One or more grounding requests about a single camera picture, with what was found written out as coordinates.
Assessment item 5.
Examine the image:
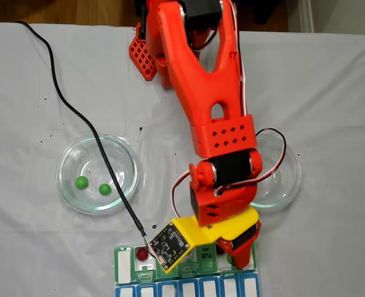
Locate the white weekly pill organizer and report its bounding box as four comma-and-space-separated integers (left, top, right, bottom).
113, 237, 260, 297

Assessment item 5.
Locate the clear glass bowl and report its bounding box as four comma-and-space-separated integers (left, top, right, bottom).
56, 132, 140, 215
252, 133, 303, 213

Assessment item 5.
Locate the white tablecloth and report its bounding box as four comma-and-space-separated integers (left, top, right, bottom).
0, 22, 365, 297

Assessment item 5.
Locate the black camera cable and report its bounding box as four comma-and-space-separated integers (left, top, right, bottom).
16, 20, 147, 238

